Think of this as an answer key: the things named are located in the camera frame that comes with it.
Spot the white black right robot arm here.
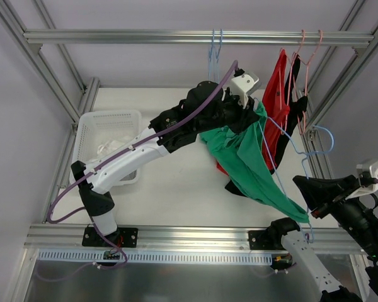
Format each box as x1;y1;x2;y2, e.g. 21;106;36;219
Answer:
268;176;378;301

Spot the aluminium right frame post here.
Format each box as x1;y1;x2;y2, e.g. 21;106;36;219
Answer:
302;0;378;152

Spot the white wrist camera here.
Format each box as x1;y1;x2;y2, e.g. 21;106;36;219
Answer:
346;159;378;199
229;69;261;109

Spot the white slotted cable duct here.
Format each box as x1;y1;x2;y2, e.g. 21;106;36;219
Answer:
37;249;273;266

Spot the green tank top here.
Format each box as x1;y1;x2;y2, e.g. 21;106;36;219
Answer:
200;104;309;223

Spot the white plastic laundry basket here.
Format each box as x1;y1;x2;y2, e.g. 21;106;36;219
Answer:
69;109;143;187

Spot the pink wire hanger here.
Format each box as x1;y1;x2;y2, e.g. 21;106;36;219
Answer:
297;29;324;136
280;29;307;126

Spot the red tank top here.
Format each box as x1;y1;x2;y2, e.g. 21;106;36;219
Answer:
215;48;291;177

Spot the white tank top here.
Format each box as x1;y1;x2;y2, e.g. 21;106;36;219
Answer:
96;136;132;157

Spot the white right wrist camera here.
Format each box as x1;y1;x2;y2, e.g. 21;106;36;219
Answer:
346;159;378;199

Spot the black tank top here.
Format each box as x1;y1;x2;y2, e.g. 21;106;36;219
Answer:
224;53;310;198

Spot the aluminium front rail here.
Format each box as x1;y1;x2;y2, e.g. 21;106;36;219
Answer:
24;223;362;254

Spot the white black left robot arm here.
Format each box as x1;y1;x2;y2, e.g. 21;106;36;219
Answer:
71;77;259;246

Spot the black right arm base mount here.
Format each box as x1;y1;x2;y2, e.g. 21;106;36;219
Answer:
248;218;301;250

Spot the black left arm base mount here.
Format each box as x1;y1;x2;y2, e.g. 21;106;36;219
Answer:
81;225;139;248

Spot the aluminium frame post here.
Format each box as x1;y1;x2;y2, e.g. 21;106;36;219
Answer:
302;0;378;152
0;1;100;123

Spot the aluminium top hanging rail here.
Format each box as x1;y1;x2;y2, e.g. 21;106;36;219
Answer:
23;29;374;48

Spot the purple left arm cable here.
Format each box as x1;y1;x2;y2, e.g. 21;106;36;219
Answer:
46;60;240;270

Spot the aluminium left frame post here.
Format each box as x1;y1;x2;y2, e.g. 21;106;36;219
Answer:
0;1;100;123

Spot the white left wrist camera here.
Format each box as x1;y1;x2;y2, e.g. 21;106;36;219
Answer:
229;69;261;109

